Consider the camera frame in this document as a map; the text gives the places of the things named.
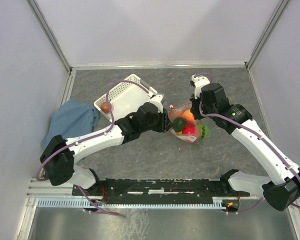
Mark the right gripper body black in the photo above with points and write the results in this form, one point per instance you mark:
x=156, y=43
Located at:
x=196, y=109

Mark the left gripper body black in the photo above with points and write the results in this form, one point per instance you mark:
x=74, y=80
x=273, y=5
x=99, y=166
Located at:
x=159, y=123

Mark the pink yellow peach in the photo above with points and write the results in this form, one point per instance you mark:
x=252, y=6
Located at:
x=188, y=117

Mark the dark green avocado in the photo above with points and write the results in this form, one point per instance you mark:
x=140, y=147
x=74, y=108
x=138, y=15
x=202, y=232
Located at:
x=179, y=123

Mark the clear zip top bag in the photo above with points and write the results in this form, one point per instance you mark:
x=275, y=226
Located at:
x=178, y=112

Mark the green mini watermelon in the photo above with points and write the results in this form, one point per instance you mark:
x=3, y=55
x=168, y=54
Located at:
x=204, y=131

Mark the brown kiwi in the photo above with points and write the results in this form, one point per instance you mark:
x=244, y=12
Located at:
x=106, y=107

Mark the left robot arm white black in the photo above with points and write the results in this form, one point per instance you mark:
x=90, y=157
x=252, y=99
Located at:
x=61, y=155

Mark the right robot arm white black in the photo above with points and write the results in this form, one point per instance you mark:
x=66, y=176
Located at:
x=281, y=187

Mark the white perforated plastic basket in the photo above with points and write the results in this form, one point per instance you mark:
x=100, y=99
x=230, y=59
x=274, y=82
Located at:
x=126, y=97

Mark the blue cloth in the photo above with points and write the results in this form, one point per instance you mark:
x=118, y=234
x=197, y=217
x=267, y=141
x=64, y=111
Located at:
x=72, y=119

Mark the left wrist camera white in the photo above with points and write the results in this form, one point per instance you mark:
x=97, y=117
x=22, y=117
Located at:
x=158, y=100

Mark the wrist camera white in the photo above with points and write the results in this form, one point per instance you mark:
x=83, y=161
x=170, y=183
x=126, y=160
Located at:
x=200, y=80
x=158, y=100

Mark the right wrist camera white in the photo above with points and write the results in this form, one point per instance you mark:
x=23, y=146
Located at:
x=200, y=80

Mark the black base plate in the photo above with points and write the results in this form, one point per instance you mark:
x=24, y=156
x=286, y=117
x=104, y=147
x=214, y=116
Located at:
x=162, y=191

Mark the light blue cable duct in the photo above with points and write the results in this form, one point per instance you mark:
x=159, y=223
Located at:
x=217, y=203

